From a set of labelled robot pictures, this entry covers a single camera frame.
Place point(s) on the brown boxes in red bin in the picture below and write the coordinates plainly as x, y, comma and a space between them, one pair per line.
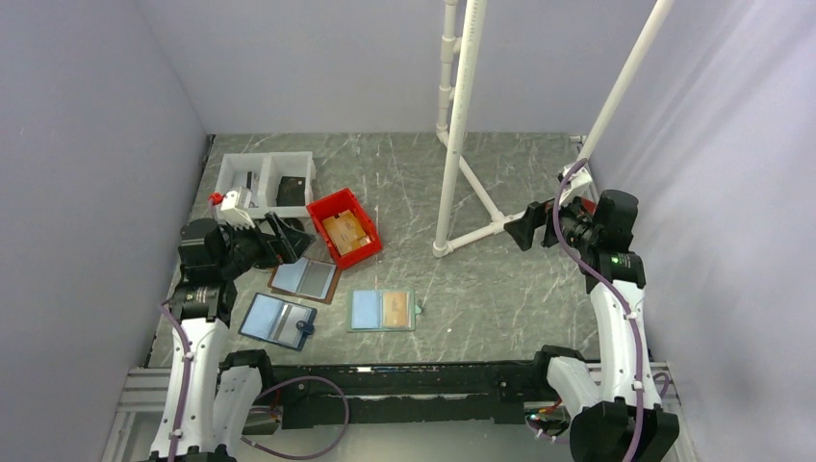
345, 232

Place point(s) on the red plastic bin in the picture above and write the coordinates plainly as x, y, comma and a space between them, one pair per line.
336, 203

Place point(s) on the white PVC pipe frame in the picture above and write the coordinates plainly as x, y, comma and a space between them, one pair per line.
528, 66

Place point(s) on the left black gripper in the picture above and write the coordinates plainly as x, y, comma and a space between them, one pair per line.
286, 243

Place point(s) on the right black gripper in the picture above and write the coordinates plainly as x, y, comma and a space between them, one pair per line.
522, 230

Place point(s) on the black wallet in bin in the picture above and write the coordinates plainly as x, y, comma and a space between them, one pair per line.
291, 191

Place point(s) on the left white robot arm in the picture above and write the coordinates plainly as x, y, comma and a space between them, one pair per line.
210, 393

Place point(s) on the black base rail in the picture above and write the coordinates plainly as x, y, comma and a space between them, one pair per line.
501, 392

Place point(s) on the orange VIP card in holder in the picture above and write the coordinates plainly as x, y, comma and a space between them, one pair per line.
396, 311

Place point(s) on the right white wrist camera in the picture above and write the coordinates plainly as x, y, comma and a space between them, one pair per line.
578, 185

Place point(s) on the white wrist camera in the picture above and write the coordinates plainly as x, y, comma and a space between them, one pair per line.
578, 185
232, 208

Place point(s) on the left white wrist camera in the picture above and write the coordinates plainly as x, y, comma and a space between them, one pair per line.
232, 208

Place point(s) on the white two-compartment bin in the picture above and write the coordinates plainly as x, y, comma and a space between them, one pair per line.
271, 166

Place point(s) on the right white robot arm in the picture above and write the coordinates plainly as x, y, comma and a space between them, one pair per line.
619, 417

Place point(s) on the navy blue card holder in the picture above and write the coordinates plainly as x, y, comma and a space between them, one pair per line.
279, 322

